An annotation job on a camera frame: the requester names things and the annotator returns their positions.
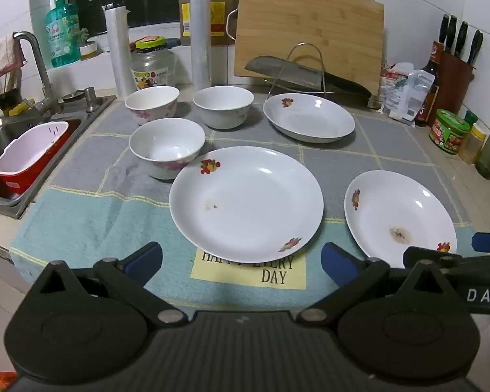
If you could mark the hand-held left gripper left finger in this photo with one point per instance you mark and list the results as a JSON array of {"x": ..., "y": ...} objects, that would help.
[{"x": 145, "y": 260}]

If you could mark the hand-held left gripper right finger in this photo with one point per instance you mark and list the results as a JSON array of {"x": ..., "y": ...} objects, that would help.
[{"x": 339, "y": 263}]

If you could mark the white fruit-print plate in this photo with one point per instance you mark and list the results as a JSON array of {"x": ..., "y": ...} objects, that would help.
[
  {"x": 400, "y": 208},
  {"x": 249, "y": 208},
  {"x": 310, "y": 118}
]

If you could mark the white bowl pink floral print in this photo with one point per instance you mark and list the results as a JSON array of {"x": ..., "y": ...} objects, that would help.
[
  {"x": 151, "y": 100},
  {"x": 165, "y": 139},
  {"x": 224, "y": 104}
]

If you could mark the grey blue checked mat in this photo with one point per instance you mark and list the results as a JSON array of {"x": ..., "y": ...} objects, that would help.
[{"x": 90, "y": 220}]

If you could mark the yellow cap spice jar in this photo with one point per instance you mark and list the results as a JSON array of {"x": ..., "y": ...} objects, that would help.
[{"x": 471, "y": 145}]

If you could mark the green lid sauce jar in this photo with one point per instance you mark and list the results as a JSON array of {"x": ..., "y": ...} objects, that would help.
[{"x": 449, "y": 130}]

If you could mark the small green cap bottle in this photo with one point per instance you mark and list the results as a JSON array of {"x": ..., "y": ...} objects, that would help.
[{"x": 471, "y": 116}]

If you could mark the red white drain basket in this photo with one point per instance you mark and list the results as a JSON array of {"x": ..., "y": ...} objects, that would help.
[{"x": 28, "y": 155}]

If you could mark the clear silver seasoning bag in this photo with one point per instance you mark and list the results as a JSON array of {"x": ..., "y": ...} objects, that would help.
[{"x": 418, "y": 94}]

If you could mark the brown knife block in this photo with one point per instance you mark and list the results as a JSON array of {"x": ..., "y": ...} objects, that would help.
[{"x": 455, "y": 81}]

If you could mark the dark soy sauce bottle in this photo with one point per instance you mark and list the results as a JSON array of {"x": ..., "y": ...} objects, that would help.
[{"x": 431, "y": 85}]

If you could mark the steel soap dispenser pump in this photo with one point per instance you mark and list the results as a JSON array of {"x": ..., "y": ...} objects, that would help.
[{"x": 90, "y": 100}]

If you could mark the white red seasoning bag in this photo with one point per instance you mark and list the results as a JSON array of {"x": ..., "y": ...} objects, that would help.
[{"x": 394, "y": 90}]

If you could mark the dark round sink knob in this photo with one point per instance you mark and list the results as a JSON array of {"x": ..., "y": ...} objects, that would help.
[{"x": 73, "y": 96}]

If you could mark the steel sink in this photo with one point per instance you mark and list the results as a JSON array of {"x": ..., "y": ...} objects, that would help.
[{"x": 4, "y": 130}]

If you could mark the glass jar green lid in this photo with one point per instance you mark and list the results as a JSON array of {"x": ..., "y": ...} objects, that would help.
[{"x": 151, "y": 67}]

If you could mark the yellow sponge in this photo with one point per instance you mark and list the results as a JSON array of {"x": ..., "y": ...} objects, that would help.
[{"x": 18, "y": 109}]

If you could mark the dark small pot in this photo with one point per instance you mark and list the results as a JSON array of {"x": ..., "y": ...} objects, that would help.
[{"x": 7, "y": 99}]

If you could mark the short plastic wrap roll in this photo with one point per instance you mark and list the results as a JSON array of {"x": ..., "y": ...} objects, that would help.
[{"x": 120, "y": 49}]

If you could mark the small potted plant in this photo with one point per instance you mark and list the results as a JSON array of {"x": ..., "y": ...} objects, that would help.
[{"x": 88, "y": 45}]

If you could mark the steel faucet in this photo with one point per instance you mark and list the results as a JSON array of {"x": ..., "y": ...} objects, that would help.
[{"x": 34, "y": 61}]

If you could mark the green dish soap bottle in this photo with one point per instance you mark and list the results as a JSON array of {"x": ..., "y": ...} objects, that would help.
[{"x": 63, "y": 36}]

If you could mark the tall plastic wrap roll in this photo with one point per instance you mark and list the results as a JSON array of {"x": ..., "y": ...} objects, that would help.
[{"x": 200, "y": 28}]

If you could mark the bamboo cutting board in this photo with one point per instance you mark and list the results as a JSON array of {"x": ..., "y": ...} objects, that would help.
[{"x": 310, "y": 20}]

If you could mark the pink hanging cloth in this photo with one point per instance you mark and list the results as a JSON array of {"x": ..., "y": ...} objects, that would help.
[{"x": 4, "y": 55}]

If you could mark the brown cooking wine jug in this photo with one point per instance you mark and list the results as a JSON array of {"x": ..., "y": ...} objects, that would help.
[{"x": 220, "y": 16}]

